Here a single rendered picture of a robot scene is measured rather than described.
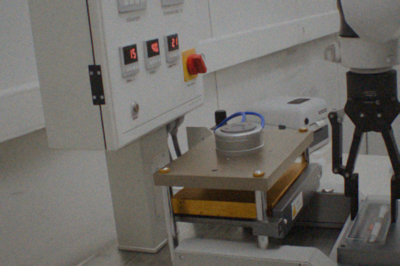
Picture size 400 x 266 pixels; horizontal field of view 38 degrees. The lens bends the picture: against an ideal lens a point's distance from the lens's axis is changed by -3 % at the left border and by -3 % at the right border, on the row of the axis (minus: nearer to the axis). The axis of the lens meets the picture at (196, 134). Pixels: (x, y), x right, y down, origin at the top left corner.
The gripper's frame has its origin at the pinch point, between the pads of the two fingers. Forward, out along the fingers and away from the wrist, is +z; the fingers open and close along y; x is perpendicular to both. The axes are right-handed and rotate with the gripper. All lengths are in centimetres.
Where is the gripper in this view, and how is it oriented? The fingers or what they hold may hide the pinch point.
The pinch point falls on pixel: (374, 199)
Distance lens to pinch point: 96.0
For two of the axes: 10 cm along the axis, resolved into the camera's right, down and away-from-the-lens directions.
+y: 9.0, 0.2, -4.3
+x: 4.2, -2.6, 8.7
